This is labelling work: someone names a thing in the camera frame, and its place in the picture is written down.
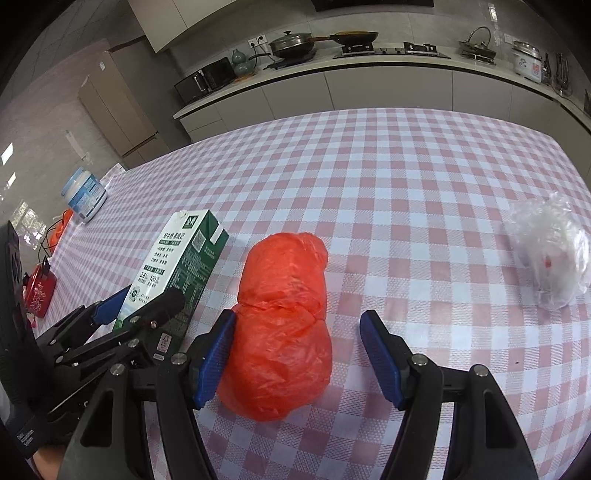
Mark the gas stove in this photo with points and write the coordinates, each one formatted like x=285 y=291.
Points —
x=392 y=51

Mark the green vase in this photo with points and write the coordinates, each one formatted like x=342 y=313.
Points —
x=240 y=64

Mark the black induction cooker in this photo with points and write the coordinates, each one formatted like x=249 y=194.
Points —
x=288 y=62

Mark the pink checked tablecloth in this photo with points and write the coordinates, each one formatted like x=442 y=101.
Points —
x=415 y=184

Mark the dark glass bottle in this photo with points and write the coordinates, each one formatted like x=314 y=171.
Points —
x=547 y=71

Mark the lidded metal pot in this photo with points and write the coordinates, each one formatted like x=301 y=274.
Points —
x=293 y=46

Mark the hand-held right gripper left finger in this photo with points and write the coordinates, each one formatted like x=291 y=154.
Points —
x=217 y=360

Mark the metal utensil holder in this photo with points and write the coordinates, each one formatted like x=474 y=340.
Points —
x=561 y=76

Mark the person's left hand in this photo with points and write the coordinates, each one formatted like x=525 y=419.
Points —
x=50 y=464

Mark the red box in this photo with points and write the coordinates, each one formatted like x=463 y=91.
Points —
x=39 y=290

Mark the green and white milk carton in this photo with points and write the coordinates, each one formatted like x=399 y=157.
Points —
x=184 y=258

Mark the black microwave oven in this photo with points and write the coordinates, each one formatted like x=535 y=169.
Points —
x=203 y=81

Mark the red plastic bag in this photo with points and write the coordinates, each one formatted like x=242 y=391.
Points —
x=281 y=332

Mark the dark chopstick holder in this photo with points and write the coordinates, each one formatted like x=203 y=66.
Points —
x=587 y=104

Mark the beige kitchen counter cabinets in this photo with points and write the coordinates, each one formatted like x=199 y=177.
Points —
x=369 y=87

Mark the crumpled clear plastic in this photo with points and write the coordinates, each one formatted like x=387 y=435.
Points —
x=113 y=174

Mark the orange plastic bag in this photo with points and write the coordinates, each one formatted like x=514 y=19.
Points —
x=62 y=230

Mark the white jar with blue label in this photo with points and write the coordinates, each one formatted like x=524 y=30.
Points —
x=85 y=198

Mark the black wok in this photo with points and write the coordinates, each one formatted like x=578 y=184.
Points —
x=355 y=36

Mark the clear plastic bag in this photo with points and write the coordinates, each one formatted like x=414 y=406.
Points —
x=549 y=249

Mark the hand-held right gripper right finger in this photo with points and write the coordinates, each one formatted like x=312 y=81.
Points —
x=383 y=360

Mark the white rice cooker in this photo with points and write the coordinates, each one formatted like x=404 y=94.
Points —
x=526 y=62

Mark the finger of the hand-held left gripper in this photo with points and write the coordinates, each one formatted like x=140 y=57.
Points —
x=161 y=304
x=111 y=304

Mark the beige refrigerator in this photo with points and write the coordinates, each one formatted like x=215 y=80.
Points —
x=120 y=106

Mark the metal kettle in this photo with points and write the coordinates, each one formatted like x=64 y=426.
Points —
x=478 y=48

